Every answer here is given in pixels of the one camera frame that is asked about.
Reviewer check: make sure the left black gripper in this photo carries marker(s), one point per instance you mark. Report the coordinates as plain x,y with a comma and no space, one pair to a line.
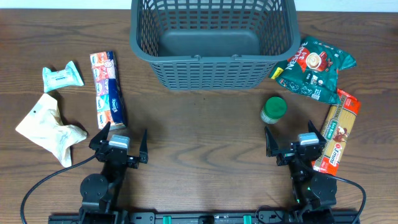
101,139

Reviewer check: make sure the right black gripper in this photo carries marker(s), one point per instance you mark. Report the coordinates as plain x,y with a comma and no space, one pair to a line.
285,158

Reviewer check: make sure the green lidded jar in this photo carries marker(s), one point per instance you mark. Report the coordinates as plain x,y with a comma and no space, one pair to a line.
273,110

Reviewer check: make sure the Kleenex tissue multipack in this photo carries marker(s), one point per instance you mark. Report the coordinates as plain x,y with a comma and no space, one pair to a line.
109,100

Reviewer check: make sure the orange spaghetti packet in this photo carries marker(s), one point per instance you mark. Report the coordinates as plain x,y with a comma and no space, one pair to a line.
336,130

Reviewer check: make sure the green Nescafe coffee bag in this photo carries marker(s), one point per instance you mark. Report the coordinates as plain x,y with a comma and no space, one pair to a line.
313,70

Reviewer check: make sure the beige paper pouch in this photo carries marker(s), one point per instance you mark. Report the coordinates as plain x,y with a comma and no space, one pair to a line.
43,126

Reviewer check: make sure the light blue wipes packet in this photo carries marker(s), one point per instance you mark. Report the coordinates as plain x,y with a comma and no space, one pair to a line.
70,76

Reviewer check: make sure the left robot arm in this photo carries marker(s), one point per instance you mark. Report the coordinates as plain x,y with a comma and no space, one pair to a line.
100,191

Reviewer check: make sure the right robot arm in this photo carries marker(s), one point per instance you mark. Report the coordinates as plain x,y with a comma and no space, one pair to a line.
314,192

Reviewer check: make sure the grey plastic basket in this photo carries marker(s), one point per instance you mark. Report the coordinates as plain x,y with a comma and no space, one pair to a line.
213,44

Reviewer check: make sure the black mounting rail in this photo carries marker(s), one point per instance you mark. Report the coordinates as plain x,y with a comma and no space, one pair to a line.
263,216

